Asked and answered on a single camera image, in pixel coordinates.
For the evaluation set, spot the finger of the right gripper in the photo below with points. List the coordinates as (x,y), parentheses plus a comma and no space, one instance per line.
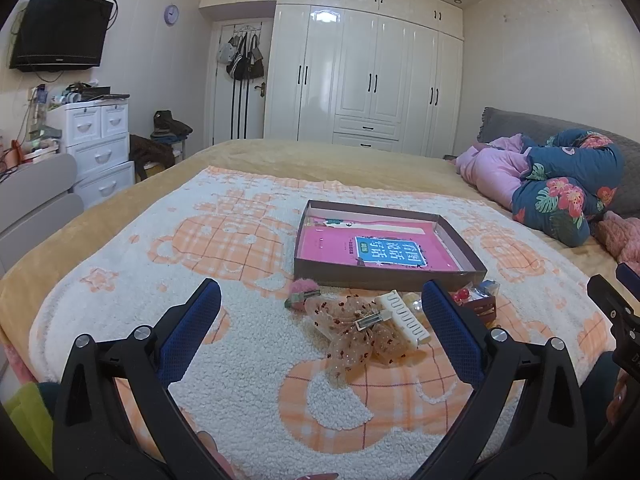
(627,276)
(612,304)

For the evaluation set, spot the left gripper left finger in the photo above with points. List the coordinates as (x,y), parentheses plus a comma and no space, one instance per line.
(92,434)

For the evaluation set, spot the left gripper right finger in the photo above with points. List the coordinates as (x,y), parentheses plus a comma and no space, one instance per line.
(524,418)

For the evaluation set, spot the blue box of rings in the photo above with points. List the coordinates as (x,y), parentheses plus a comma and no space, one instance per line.
(487,288)

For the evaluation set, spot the dark red hair claw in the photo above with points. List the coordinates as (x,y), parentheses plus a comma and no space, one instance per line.
(484,308)

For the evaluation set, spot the white comb hair clip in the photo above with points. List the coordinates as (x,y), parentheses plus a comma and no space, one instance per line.
(394,309)

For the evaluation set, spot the dotted mesh bow clip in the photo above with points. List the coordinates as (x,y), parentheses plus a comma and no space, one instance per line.
(357,335)

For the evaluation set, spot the pink fuzzy pompom clip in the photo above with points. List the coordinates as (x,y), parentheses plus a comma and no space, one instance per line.
(301,290)

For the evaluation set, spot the red bead earrings packet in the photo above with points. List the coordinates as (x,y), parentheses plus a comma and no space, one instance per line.
(465,295)

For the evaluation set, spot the pearl hair ties packet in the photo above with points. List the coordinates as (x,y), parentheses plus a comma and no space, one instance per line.
(413,301)

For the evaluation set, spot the person right hand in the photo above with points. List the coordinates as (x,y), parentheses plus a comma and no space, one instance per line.
(619,395)

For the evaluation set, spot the person left hand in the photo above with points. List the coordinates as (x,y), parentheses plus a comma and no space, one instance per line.
(210,444)

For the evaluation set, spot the pink knitted cloth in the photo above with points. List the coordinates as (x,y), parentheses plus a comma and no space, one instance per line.
(620,237)

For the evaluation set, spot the blue floral quilt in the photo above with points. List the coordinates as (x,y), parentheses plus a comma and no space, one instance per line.
(570,180)

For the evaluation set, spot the tan bed cover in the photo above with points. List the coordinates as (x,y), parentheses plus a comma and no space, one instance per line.
(28,282)

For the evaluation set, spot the pink folded quilt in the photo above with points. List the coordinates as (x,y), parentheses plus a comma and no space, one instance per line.
(496,168)

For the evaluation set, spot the grey headboard cushion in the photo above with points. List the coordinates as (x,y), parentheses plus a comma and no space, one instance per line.
(497,123)

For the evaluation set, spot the brown shallow cardboard tray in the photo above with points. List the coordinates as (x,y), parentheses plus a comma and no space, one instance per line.
(404,280)

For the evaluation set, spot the brown clothes heap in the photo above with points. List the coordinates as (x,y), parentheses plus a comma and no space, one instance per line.
(143,151)

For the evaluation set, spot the white plastic drawer cabinet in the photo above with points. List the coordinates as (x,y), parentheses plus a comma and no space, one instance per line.
(96,135)

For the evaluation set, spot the dark clothes pile on stool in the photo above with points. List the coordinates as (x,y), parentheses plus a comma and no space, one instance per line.
(168,130)

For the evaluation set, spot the white built-in wardrobe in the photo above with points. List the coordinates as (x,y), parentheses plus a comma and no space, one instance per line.
(382,74)

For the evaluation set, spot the white room door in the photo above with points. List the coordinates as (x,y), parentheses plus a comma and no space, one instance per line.
(235,109)

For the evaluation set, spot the bags hanging on door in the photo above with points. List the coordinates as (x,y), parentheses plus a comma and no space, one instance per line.
(242,57)

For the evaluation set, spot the black wall television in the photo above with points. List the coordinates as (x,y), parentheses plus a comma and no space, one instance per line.
(58,35)

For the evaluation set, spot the purple wall clock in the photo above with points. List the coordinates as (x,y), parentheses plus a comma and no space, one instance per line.
(171,14)

